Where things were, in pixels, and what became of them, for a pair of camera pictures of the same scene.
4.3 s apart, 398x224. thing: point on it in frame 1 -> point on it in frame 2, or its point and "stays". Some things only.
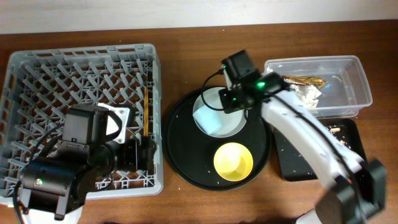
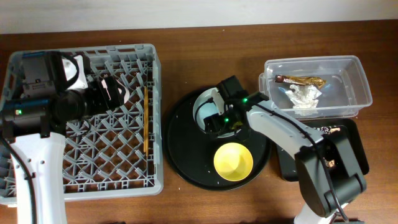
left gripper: x=148 y=152 -> x=106 y=94
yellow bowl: x=233 y=162 stays
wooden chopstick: x=146 y=112 stays
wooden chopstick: x=146 y=111 stays
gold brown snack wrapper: x=306 y=81 stays
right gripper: x=224 y=98 -> x=213 y=123
